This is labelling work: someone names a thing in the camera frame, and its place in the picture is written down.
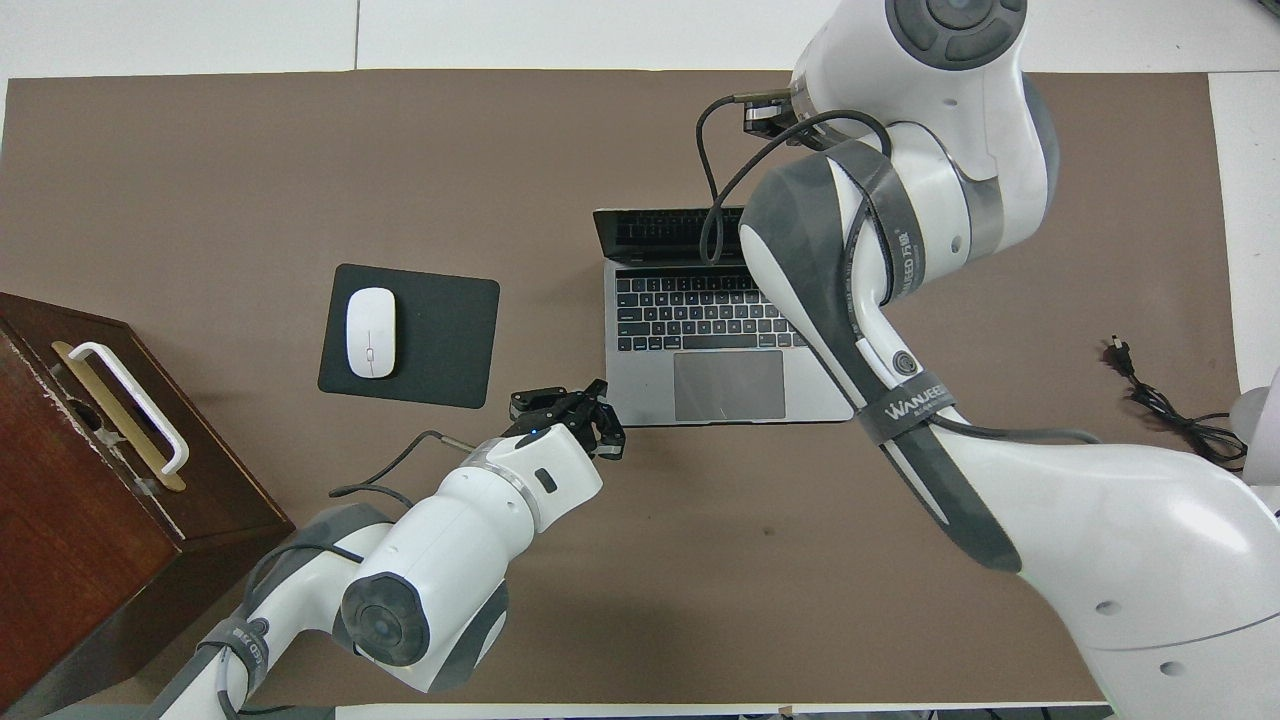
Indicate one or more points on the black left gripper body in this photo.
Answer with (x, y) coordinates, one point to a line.
(560, 418)

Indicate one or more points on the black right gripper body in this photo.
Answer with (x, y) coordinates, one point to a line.
(765, 115)

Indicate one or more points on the silver grey laptop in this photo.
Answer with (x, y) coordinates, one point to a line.
(645, 395)

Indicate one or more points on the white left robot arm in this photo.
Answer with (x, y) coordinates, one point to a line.
(450, 560)

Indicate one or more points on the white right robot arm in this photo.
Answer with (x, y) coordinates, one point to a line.
(1100, 520)

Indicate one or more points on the black mouse pad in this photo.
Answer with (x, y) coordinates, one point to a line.
(440, 340)

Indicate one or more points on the white computer mouse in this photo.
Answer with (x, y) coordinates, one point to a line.
(371, 332)

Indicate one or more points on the brown table mat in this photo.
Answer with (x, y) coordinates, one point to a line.
(300, 160)

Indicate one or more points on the dark brown wooden box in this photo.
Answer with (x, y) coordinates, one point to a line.
(70, 540)

